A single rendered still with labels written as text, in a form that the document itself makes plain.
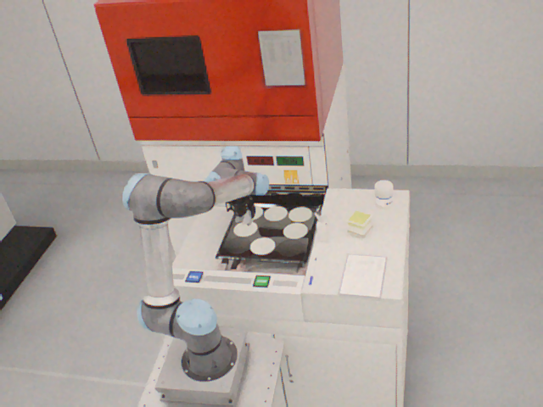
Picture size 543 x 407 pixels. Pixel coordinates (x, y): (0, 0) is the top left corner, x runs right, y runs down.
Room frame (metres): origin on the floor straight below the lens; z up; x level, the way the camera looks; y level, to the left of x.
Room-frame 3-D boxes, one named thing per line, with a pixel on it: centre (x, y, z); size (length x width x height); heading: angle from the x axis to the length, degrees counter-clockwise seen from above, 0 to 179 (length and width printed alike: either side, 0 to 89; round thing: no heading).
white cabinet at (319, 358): (1.78, 0.01, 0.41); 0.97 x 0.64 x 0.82; 73
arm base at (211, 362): (1.29, 0.31, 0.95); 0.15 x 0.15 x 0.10
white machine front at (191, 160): (2.18, 0.18, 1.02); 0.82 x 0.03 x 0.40; 73
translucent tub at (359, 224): (1.73, -0.29, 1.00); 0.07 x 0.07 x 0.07; 49
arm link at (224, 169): (1.75, 0.18, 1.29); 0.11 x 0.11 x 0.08; 60
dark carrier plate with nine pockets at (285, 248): (1.90, 0.06, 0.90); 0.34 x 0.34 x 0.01; 73
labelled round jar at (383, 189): (1.88, -0.41, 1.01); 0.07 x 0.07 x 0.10
